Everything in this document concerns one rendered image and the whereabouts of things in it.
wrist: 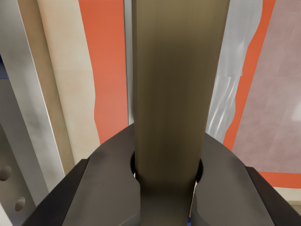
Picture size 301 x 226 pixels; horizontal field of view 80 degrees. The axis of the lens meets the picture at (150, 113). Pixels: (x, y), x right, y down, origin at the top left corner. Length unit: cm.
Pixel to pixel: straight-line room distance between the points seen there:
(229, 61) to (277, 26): 6
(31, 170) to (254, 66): 200
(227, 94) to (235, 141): 9
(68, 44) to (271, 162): 36
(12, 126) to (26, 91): 157
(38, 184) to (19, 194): 182
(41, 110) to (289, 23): 32
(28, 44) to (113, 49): 9
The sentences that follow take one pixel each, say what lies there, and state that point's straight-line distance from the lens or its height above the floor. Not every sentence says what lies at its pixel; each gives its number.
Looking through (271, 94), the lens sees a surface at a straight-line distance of 30.
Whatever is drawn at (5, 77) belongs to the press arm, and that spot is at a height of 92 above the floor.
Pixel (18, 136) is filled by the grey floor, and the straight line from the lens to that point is 188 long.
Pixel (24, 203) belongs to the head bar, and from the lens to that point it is 40.
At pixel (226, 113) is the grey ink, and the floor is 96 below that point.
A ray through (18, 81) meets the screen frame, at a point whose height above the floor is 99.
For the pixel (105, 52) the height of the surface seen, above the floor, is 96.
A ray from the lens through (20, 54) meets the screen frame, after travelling 26.
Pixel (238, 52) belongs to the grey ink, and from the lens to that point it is 26.
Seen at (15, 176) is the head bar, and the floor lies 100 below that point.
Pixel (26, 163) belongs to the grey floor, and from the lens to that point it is 205.
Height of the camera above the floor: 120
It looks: 62 degrees down
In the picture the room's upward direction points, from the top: 175 degrees counter-clockwise
